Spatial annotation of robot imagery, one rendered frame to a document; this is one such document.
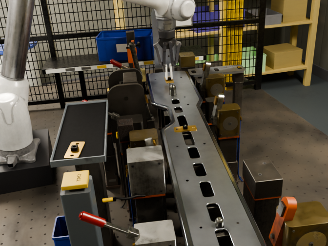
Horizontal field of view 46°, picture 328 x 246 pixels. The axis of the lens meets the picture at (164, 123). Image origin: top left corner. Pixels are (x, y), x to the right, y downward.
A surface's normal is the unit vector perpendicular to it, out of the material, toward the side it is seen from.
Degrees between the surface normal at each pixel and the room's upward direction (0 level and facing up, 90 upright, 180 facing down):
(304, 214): 0
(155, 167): 90
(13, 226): 0
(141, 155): 0
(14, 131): 91
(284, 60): 90
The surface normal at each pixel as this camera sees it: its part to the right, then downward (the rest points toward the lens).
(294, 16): 0.19, 0.43
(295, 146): -0.06, -0.89
